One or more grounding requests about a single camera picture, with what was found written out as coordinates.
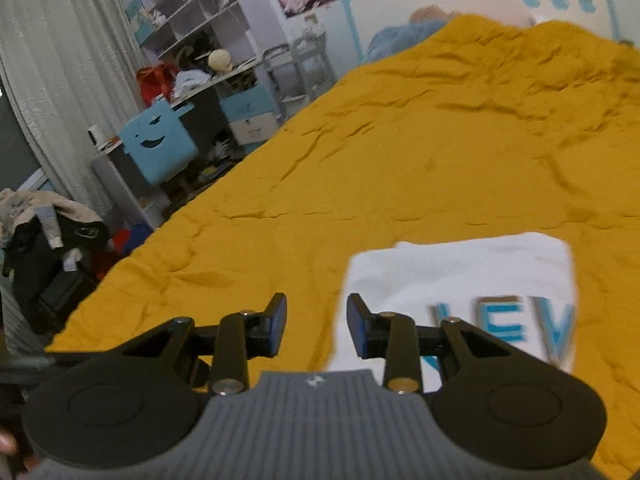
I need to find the blue smiley face chair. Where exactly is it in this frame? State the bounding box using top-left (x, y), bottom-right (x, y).
top-left (118, 100), bottom-right (200, 185)

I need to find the red bag on desk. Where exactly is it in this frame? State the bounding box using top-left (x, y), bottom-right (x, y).
top-left (136, 63), bottom-right (179, 107)

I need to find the white long sleeve shirt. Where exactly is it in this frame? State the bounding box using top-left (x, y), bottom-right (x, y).
top-left (326, 232), bottom-right (578, 379)

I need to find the blue pillow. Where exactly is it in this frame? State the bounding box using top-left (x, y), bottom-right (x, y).
top-left (362, 20), bottom-right (447, 64)

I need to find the desk with shelves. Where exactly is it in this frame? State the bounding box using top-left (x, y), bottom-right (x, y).
top-left (91, 0), bottom-right (283, 230)

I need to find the white curtain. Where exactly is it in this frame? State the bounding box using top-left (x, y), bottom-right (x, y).
top-left (1, 0), bottom-right (144, 217)

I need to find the mustard yellow quilt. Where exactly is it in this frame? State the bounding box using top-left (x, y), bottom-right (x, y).
top-left (52, 15), bottom-right (639, 479)

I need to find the blue white drawer unit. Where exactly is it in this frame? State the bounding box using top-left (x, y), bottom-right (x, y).
top-left (219, 84), bottom-right (279, 145)

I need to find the pile of dark clothes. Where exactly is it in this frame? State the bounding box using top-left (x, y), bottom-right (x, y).
top-left (1, 188), bottom-right (110, 336)

